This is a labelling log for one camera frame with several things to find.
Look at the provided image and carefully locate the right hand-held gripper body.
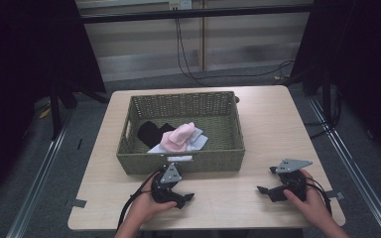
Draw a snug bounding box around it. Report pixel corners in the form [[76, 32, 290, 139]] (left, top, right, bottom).
[[268, 159, 314, 203]]

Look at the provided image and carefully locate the pink cloth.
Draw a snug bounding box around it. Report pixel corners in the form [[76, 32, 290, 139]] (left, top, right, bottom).
[[159, 121, 196, 154]]

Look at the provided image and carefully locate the black wall cable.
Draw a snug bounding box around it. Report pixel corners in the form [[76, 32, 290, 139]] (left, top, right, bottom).
[[174, 18, 296, 88]]

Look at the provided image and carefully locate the black horizontal bar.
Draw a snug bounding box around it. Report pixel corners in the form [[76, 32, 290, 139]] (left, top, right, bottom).
[[78, 4, 314, 25]]

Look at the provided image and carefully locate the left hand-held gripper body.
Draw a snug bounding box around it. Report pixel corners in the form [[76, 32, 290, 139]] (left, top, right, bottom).
[[150, 163, 184, 210]]

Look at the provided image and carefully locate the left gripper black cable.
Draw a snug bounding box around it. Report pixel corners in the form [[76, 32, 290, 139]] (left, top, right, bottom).
[[116, 170, 162, 230]]

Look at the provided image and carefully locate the black metal stand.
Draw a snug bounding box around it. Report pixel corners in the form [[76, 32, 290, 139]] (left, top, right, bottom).
[[49, 80, 111, 141], [286, 70, 342, 132]]

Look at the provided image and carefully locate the black cloth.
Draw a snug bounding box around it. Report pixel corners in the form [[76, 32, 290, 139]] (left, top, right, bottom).
[[136, 120, 177, 150]]

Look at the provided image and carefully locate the person's left hand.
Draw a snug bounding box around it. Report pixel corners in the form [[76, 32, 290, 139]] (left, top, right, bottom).
[[125, 180, 179, 229]]

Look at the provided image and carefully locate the person's right hand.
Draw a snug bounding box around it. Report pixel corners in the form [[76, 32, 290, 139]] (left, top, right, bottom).
[[283, 169, 332, 228]]

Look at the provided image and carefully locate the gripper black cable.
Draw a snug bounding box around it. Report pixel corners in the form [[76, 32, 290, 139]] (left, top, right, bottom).
[[306, 178, 333, 216], [116, 170, 162, 230]]

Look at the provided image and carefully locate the green woven basket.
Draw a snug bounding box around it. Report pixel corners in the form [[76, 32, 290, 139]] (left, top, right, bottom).
[[116, 90, 246, 176]]

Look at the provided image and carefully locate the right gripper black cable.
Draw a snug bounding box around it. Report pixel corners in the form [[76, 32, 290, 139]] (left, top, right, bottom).
[[306, 178, 333, 216]]

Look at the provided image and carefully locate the white basket label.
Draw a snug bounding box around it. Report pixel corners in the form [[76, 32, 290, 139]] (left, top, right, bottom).
[[166, 155, 193, 163]]

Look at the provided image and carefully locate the metal floor rail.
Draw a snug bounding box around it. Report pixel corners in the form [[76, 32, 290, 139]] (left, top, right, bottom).
[[307, 94, 381, 238], [5, 112, 74, 238]]

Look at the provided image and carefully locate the pale blue cloth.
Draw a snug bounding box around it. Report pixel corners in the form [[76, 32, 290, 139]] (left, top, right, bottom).
[[147, 128, 209, 155]]

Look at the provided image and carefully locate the white power outlet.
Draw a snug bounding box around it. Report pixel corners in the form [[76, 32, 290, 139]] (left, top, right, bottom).
[[168, 0, 193, 11]]

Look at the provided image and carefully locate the dark curtain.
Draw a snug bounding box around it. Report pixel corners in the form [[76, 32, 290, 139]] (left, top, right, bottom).
[[0, 0, 107, 211], [291, 0, 381, 160]]

